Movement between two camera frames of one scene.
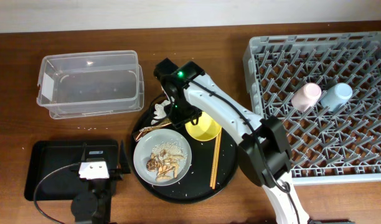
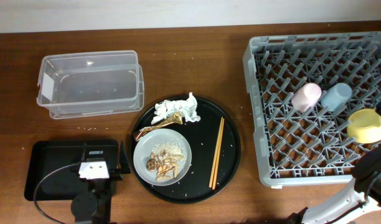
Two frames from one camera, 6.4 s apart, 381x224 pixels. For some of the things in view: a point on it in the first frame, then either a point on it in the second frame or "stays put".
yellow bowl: x=206 y=129 to x=366 y=126
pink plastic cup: x=306 y=97 stays put
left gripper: x=125 y=167 stays put
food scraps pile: x=165 y=158 stays put
